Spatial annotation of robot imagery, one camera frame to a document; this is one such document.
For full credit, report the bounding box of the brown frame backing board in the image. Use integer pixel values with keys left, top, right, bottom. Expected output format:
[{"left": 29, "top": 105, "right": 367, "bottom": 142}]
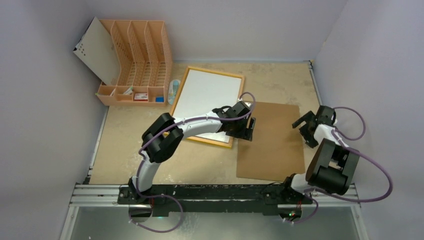
[{"left": 236, "top": 102, "right": 306, "bottom": 182}]

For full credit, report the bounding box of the yellow wooden picture frame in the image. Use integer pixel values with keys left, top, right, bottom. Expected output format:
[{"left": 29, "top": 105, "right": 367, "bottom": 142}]
[{"left": 168, "top": 65, "right": 247, "bottom": 149}]

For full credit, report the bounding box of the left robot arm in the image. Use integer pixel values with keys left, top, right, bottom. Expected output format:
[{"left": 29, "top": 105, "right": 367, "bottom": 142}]
[{"left": 128, "top": 100, "right": 256, "bottom": 205}]

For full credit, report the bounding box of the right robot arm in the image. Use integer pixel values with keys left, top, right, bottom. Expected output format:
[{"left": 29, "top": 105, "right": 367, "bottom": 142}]
[{"left": 280, "top": 105, "right": 359, "bottom": 204}]

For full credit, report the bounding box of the small blue block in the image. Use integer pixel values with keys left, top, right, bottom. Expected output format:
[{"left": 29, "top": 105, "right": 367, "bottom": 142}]
[{"left": 155, "top": 96, "right": 165, "bottom": 103}]

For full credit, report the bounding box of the red white small box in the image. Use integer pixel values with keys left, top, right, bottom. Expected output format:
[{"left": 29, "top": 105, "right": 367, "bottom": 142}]
[{"left": 133, "top": 92, "right": 149, "bottom": 102}]

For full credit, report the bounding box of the green white pen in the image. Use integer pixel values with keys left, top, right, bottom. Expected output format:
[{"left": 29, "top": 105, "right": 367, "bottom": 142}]
[{"left": 123, "top": 86, "right": 134, "bottom": 95}]

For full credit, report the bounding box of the orange plastic desk organizer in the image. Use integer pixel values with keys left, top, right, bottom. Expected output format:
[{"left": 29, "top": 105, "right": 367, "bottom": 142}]
[{"left": 96, "top": 19, "right": 173, "bottom": 107}]

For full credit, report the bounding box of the white perforated paper sheet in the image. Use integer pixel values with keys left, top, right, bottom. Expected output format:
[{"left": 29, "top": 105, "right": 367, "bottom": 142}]
[{"left": 73, "top": 17, "right": 121, "bottom": 85}]

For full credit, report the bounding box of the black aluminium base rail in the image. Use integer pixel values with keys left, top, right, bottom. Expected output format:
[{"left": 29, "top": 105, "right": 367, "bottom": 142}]
[{"left": 69, "top": 182, "right": 352, "bottom": 218}]

